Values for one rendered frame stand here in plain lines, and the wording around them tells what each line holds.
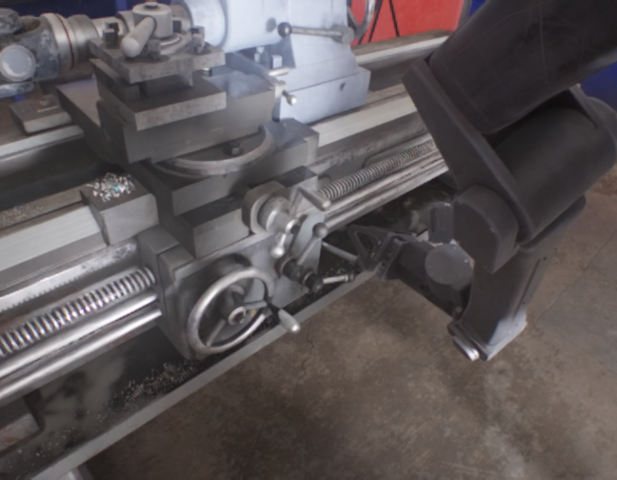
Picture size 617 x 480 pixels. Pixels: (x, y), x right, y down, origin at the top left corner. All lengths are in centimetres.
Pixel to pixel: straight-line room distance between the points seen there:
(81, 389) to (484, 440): 122
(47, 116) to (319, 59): 68
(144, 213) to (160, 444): 84
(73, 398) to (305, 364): 81
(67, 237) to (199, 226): 25
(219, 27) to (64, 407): 92
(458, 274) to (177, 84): 55
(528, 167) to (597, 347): 193
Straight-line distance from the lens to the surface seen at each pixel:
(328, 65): 129
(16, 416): 116
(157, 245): 92
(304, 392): 164
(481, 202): 29
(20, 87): 101
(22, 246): 93
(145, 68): 76
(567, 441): 184
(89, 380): 124
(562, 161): 30
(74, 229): 94
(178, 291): 91
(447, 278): 59
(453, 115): 27
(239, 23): 114
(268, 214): 84
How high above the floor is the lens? 139
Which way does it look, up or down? 40 degrees down
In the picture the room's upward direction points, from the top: 6 degrees clockwise
